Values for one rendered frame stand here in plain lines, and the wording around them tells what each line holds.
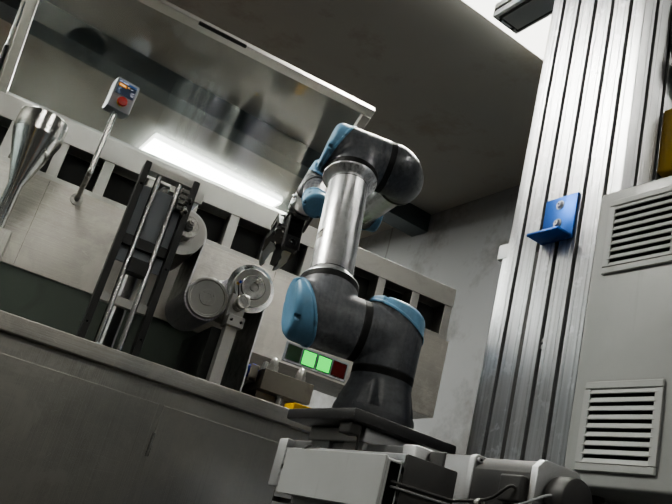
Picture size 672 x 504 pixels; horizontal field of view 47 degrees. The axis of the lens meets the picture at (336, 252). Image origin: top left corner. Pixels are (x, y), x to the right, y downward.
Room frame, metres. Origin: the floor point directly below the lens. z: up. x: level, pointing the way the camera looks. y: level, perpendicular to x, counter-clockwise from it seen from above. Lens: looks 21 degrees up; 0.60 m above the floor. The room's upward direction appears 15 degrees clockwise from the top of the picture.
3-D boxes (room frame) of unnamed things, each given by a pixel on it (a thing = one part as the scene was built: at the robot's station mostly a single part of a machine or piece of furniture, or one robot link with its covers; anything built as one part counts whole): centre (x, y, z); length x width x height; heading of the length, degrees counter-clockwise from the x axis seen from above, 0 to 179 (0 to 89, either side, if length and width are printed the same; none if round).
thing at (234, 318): (2.14, 0.23, 1.05); 0.06 x 0.05 x 0.31; 21
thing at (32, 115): (2.04, 0.92, 1.50); 0.14 x 0.14 x 0.06
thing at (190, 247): (2.23, 0.49, 1.34); 0.25 x 0.14 x 0.14; 21
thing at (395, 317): (1.38, -0.14, 0.98); 0.13 x 0.12 x 0.14; 101
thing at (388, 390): (1.38, -0.14, 0.87); 0.15 x 0.15 x 0.10
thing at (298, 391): (2.41, 0.10, 1.00); 0.40 x 0.16 x 0.06; 21
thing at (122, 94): (2.02, 0.74, 1.66); 0.07 x 0.07 x 0.10; 32
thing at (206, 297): (2.27, 0.37, 1.18); 0.26 x 0.12 x 0.12; 21
